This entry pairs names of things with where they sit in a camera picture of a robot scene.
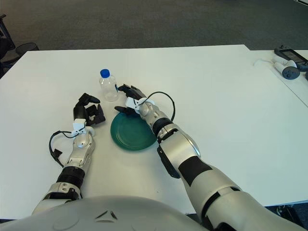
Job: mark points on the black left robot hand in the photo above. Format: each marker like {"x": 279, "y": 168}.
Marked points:
{"x": 79, "y": 110}

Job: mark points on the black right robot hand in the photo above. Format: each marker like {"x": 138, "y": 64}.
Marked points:
{"x": 133, "y": 92}

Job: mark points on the clear bottle blue cap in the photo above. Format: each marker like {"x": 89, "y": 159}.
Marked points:
{"x": 108, "y": 89}

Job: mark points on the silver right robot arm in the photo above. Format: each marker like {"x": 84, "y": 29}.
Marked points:
{"x": 183, "y": 149}

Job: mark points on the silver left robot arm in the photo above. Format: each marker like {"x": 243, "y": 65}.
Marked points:
{"x": 80, "y": 144}

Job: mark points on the green round plate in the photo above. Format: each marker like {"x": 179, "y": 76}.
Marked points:
{"x": 130, "y": 134}

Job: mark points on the black office chair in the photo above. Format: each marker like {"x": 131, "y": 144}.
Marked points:
{"x": 4, "y": 36}

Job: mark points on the grey robot torso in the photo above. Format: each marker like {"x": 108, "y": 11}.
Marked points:
{"x": 108, "y": 216}

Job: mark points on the grey white VR controller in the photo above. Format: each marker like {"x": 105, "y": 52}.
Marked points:
{"x": 290, "y": 73}

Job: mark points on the black handheld remote controller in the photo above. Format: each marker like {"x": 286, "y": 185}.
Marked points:
{"x": 292, "y": 55}

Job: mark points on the black table leg caster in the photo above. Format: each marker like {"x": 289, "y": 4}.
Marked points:
{"x": 288, "y": 211}

